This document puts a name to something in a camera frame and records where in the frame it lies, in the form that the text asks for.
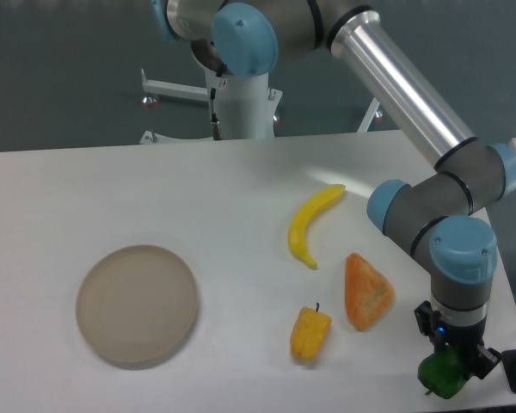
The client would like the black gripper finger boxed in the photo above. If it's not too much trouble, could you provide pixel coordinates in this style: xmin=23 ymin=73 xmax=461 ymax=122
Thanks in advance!
xmin=472 ymin=345 xmax=501 ymax=379
xmin=427 ymin=311 xmax=446 ymax=353

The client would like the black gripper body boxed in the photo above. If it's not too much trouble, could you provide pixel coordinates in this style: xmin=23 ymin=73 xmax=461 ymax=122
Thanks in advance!
xmin=415 ymin=299 xmax=487 ymax=375

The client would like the green toy pepper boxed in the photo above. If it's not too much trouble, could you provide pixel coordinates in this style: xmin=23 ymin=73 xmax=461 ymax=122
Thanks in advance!
xmin=417 ymin=347 xmax=466 ymax=399

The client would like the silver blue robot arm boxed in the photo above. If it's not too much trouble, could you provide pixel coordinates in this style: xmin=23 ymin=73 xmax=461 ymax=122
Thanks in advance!
xmin=150 ymin=1 xmax=516 ymax=379

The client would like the yellow toy pepper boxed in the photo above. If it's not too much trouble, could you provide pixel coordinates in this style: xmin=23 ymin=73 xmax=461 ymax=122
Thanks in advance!
xmin=290 ymin=302 xmax=332 ymax=362

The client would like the beige round plate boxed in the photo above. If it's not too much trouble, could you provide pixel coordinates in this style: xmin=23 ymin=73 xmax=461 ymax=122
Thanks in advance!
xmin=76 ymin=245 xmax=200 ymax=370

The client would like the orange toy bread wedge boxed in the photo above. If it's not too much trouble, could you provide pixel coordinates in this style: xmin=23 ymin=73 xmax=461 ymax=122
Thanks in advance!
xmin=344 ymin=253 xmax=396 ymax=331

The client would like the yellow toy banana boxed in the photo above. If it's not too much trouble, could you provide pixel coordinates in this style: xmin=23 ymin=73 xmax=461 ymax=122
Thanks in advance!
xmin=287 ymin=184 xmax=346 ymax=270

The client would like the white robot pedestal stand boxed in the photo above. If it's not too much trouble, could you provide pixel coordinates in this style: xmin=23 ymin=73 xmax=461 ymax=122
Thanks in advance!
xmin=138 ymin=67 xmax=386 ymax=145

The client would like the black cable on pedestal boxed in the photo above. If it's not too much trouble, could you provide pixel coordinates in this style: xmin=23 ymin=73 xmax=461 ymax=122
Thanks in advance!
xmin=208 ymin=63 xmax=229 ymax=141

